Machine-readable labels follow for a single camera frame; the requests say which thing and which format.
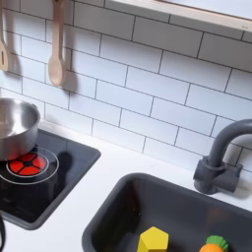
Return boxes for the black stove top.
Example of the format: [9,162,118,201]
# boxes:
[0,128,102,231]

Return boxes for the thin black cable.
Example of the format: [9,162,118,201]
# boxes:
[0,213,7,252]

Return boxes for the steel pot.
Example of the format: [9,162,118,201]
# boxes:
[0,97,42,162]

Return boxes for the orange toy carrot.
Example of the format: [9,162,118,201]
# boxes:
[198,234,230,252]

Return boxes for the wooden shelf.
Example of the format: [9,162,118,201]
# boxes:
[103,0,252,33]

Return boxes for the wooden spoon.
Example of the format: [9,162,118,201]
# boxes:
[47,0,68,88]

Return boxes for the yellow block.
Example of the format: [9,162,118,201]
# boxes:
[136,225,170,252]

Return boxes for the wooden slotted spatula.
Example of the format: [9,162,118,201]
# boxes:
[0,0,10,73]

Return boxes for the grey tap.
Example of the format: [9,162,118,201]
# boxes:
[192,118,252,196]

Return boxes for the dark grey sink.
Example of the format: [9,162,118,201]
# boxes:
[81,172,252,252]

